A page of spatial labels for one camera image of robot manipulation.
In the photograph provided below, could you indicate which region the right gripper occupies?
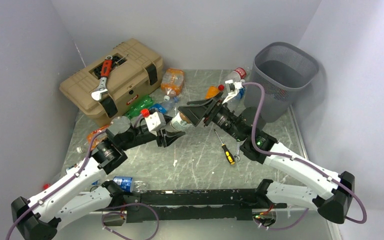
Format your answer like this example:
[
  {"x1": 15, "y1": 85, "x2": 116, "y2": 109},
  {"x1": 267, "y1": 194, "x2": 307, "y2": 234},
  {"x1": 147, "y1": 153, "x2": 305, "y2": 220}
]
[{"x1": 178, "y1": 91, "x2": 246, "y2": 142}]

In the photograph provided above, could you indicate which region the brown bottle green cap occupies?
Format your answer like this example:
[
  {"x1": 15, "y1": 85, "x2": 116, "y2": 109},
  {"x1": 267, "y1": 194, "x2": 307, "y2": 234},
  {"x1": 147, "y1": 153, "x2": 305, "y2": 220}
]
[{"x1": 167, "y1": 112, "x2": 191, "y2": 133}]

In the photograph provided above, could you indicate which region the clear bottle blue label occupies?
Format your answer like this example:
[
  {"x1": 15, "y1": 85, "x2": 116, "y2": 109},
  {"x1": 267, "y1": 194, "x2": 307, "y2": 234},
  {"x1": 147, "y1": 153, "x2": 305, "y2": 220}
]
[{"x1": 148, "y1": 95, "x2": 179, "y2": 114}]

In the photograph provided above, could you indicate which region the red label sauce bottle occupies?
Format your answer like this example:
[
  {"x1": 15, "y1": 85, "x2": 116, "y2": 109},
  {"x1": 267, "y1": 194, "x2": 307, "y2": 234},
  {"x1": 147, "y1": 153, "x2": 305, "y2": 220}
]
[{"x1": 264, "y1": 87, "x2": 289, "y2": 102}]

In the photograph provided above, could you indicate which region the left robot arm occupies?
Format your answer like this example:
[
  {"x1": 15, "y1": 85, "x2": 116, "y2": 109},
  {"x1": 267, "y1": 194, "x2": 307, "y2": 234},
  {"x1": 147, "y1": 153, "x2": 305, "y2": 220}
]
[{"x1": 6, "y1": 112, "x2": 188, "y2": 240}]

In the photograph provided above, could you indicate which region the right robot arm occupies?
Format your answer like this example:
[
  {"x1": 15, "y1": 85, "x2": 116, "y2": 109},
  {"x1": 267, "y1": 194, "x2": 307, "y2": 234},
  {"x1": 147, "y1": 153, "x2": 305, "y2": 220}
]
[{"x1": 178, "y1": 94, "x2": 357, "y2": 224}]

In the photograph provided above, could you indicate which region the grey mesh waste bin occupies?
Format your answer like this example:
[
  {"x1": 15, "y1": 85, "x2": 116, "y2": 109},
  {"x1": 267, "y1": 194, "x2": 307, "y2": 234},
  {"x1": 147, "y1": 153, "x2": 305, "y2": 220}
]
[{"x1": 248, "y1": 42, "x2": 320, "y2": 123}]

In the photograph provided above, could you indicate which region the orange juice bottle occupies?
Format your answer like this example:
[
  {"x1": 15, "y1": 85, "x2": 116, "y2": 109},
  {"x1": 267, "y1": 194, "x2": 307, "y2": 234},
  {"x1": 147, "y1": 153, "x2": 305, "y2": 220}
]
[{"x1": 205, "y1": 86, "x2": 220, "y2": 99}]

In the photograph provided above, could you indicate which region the blue label water bottle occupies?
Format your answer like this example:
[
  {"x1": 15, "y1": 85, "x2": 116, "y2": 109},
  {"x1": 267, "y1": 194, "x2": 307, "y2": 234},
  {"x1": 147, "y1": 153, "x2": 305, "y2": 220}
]
[{"x1": 223, "y1": 79, "x2": 246, "y2": 111}]

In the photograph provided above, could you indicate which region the large orange label bottle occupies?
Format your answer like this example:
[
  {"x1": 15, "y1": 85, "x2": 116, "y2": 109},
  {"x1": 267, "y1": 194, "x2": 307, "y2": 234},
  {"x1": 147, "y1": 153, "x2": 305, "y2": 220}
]
[{"x1": 160, "y1": 68, "x2": 185, "y2": 102}]

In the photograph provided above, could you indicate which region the green plastic bottle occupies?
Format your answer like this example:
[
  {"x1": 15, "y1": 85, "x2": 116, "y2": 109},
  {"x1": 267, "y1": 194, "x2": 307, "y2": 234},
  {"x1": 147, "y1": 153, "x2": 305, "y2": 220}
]
[{"x1": 124, "y1": 95, "x2": 154, "y2": 119}]

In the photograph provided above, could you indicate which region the clear bottle red cap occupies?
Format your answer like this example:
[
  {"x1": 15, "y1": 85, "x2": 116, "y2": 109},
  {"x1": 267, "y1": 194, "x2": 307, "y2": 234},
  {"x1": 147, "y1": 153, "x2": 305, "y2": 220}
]
[{"x1": 217, "y1": 67, "x2": 247, "y2": 92}]

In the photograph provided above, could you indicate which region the blue pepsi bottle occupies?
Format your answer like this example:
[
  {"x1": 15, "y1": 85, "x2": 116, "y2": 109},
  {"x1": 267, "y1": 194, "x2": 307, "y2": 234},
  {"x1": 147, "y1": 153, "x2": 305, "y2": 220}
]
[{"x1": 112, "y1": 176, "x2": 149, "y2": 194}]

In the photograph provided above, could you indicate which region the silver open-end wrench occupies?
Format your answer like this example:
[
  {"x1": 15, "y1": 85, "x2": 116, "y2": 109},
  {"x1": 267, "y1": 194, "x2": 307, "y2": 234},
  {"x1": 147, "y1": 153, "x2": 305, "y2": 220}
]
[{"x1": 233, "y1": 142, "x2": 241, "y2": 162}]

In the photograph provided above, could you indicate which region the yellow black screwdriver left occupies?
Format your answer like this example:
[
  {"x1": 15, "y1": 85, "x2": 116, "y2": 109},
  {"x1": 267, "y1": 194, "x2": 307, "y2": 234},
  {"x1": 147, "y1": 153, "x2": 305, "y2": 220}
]
[{"x1": 213, "y1": 129, "x2": 236, "y2": 165}]

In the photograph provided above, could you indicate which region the tan plastic toolbox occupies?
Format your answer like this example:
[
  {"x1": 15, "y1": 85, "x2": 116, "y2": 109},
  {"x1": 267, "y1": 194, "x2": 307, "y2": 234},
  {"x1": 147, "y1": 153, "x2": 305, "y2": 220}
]
[{"x1": 59, "y1": 38, "x2": 164, "y2": 127}]

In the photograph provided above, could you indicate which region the crushed orange label bottle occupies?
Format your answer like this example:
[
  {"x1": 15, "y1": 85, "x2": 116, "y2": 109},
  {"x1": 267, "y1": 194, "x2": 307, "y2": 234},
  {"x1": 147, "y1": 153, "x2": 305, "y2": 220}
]
[{"x1": 65, "y1": 125, "x2": 110, "y2": 173}]

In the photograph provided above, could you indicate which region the red adjustable wrench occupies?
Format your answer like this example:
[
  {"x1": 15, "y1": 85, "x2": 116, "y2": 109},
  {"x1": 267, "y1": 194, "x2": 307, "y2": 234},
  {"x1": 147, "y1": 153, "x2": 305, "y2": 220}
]
[{"x1": 91, "y1": 55, "x2": 113, "y2": 101}]

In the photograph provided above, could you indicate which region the small red cap bottle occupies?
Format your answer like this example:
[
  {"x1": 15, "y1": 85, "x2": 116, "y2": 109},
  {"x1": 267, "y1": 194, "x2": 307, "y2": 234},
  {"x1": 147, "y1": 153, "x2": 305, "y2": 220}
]
[{"x1": 42, "y1": 183, "x2": 52, "y2": 190}]

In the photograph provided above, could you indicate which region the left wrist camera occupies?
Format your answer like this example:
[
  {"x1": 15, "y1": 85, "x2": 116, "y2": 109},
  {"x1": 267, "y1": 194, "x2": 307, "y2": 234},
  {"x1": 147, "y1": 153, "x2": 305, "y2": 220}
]
[{"x1": 140, "y1": 108, "x2": 167, "y2": 132}]

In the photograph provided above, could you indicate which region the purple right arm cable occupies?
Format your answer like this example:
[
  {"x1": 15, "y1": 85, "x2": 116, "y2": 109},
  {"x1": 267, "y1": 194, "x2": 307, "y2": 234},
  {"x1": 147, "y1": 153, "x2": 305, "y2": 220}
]
[{"x1": 241, "y1": 81, "x2": 368, "y2": 224}]

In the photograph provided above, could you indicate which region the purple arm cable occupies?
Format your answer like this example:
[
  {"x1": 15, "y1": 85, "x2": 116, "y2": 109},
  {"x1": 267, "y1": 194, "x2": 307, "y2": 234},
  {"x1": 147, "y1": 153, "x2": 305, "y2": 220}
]
[
  {"x1": 4, "y1": 130, "x2": 110, "y2": 240},
  {"x1": 241, "y1": 81, "x2": 368, "y2": 224}
]

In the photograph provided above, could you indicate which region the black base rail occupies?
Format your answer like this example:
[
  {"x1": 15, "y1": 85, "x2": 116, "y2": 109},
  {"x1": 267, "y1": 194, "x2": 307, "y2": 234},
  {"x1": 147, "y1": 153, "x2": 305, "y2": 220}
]
[{"x1": 106, "y1": 188, "x2": 287, "y2": 223}]

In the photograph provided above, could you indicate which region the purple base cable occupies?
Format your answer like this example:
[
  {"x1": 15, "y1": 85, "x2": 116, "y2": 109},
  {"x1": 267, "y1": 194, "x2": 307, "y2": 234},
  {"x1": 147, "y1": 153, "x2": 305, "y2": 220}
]
[{"x1": 100, "y1": 200, "x2": 162, "y2": 240}]

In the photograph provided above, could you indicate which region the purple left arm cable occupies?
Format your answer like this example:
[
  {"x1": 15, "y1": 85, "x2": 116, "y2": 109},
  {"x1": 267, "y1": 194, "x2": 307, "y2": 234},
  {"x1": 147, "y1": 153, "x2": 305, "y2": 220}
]
[{"x1": 4, "y1": 130, "x2": 110, "y2": 240}]

